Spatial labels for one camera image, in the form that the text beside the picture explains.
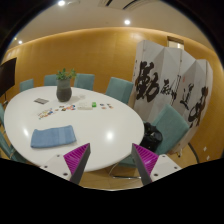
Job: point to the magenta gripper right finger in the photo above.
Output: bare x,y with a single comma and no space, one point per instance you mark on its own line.
151,166

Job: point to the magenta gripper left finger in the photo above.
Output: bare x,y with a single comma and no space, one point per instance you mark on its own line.
69,166

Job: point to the blue folded towel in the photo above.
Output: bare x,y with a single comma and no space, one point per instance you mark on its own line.
52,137

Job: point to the teal chair right front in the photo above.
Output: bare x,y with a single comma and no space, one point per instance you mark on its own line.
172,126

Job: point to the teal chair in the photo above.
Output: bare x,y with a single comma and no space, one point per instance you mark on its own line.
119,89
50,80
172,126
8,149
27,84
84,81

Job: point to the white oval table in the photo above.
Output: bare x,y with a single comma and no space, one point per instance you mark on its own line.
110,132

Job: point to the white box on table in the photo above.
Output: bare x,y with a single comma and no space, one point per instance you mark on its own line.
84,106

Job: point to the colourful small pieces left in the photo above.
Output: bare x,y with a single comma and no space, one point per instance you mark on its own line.
45,113

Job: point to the colourful small pieces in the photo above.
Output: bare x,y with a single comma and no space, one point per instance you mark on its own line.
106,106
45,113

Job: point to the green small object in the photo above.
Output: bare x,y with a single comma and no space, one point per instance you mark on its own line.
94,104

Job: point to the colourful small pieces right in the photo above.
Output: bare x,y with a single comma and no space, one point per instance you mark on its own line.
106,106

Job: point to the grey card on table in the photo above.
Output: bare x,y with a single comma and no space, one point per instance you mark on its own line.
41,101

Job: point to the dark grey plant pot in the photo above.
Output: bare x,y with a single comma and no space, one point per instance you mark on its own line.
63,91

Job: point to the teal chair left front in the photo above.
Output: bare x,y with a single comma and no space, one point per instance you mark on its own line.
8,149

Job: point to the teal chair back right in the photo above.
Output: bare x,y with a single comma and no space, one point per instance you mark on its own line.
119,89

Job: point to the teal chair back middle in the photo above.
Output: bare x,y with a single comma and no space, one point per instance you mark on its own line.
84,81

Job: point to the teal chair back left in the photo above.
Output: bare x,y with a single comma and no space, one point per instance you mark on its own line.
50,80

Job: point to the green potted plant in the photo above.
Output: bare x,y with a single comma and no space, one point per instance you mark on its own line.
64,74

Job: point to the white calligraphy folding screen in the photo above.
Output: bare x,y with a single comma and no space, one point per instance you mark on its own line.
164,75

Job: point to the teal chair far left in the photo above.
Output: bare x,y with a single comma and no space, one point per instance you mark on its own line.
27,84

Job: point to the black wall television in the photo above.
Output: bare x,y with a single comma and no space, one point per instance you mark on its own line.
7,75

